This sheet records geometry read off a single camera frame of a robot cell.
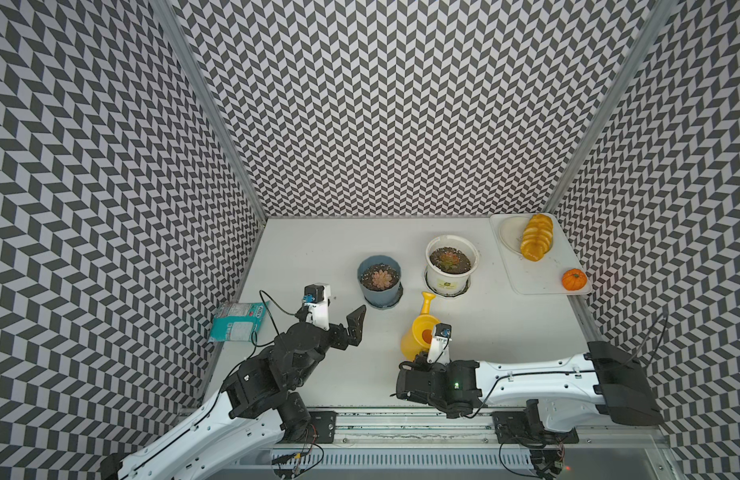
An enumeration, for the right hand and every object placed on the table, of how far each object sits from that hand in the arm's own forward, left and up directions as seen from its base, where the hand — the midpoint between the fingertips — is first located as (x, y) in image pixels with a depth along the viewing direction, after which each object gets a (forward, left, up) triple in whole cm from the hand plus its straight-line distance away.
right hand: (421, 362), depth 77 cm
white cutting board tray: (+30, -44, -6) cm, 54 cm away
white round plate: (+50, -39, -5) cm, 64 cm away
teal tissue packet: (+14, +54, -5) cm, 56 cm away
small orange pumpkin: (+26, -51, -2) cm, 57 cm away
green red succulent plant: (+31, -11, +3) cm, 33 cm away
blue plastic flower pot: (+21, +8, -3) cm, 23 cm away
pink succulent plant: (+25, +11, +2) cm, 27 cm away
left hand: (+7, +18, +17) cm, 26 cm away
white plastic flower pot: (+24, -11, 0) cm, 26 cm away
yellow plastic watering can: (+4, +1, +5) cm, 7 cm away
